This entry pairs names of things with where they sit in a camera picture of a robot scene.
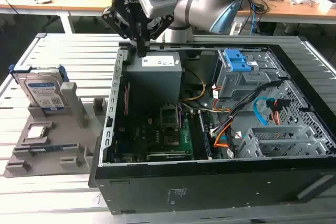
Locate grey drive cage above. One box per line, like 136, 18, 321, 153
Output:
214, 48, 287, 101

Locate dark RAM stick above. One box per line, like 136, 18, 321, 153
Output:
198, 112, 212, 158

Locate grey parts rack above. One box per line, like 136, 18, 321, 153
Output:
3, 81, 111, 177

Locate orange wire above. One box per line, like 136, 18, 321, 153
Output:
214, 123, 233, 148

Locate black power connector orange wires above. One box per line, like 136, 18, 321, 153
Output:
265, 98, 290, 125

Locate black cable bundle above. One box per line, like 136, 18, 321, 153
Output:
209, 79, 287, 141

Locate blue plastic drive latch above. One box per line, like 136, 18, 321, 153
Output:
224, 48, 254, 72

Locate CPU socket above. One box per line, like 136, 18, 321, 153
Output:
162, 131, 182, 148

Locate hard disk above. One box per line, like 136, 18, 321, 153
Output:
9, 64, 69, 111

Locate blue flat wire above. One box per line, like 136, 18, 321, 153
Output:
253, 97, 275, 126

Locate green motherboard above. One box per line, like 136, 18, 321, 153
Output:
114, 103, 213, 163

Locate grey metal disk bay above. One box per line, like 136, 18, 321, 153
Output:
236, 125, 320, 159

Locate grey power supply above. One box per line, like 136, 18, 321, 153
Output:
123, 51, 183, 114

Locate metal socket cover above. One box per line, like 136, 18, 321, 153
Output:
160, 104, 182, 130

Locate blue RAM stick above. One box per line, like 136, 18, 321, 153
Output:
14, 143, 78, 153

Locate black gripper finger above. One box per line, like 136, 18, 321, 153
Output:
143, 15, 175, 56
101, 7, 145, 57

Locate black graphics card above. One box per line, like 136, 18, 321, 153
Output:
145, 151, 192, 162

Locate silver CPU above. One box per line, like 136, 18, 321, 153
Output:
27, 125, 48, 138

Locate black RAM slot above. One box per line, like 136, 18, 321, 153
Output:
188, 112, 198, 161
194, 112, 205, 159

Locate black open PC case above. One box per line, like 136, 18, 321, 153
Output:
89, 36, 336, 216

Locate yellow wires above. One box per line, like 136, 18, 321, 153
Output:
181, 68, 207, 102

